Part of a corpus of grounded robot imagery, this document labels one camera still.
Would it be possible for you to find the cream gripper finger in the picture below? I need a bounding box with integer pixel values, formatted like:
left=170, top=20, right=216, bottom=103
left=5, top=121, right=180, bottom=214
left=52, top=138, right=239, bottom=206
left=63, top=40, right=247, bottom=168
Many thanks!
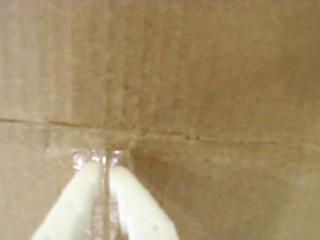
left=29, top=160, right=103, bottom=240
left=109, top=165, right=180, bottom=240

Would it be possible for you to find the clear shiny packing tape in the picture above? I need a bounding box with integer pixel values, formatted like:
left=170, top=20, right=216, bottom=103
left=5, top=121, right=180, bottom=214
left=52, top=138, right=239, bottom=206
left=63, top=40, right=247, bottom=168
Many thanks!
left=46, top=127, right=133, bottom=240

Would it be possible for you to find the brown cardboard sheet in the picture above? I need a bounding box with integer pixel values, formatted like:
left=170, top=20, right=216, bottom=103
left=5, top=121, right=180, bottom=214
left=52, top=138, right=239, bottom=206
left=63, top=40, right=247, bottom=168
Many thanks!
left=0, top=0, right=320, bottom=240

